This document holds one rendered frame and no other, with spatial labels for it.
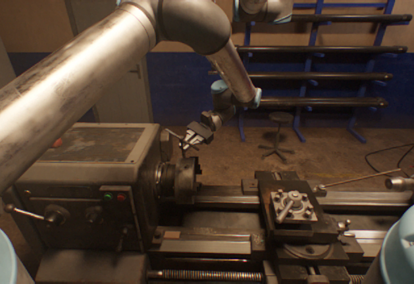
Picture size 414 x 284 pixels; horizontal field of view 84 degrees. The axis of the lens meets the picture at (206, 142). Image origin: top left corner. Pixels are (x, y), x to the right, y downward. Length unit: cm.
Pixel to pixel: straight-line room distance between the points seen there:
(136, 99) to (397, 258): 429
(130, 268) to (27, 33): 433
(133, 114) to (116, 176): 355
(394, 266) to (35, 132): 46
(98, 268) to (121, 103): 351
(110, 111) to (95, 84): 420
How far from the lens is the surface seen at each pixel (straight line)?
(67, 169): 114
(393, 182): 157
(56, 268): 148
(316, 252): 125
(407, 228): 28
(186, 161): 122
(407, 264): 26
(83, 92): 47
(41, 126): 44
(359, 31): 459
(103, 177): 106
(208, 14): 59
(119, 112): 462
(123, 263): 134
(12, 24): 515
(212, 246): 131
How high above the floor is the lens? 189
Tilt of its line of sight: 29 degrees down
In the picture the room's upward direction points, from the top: straight up
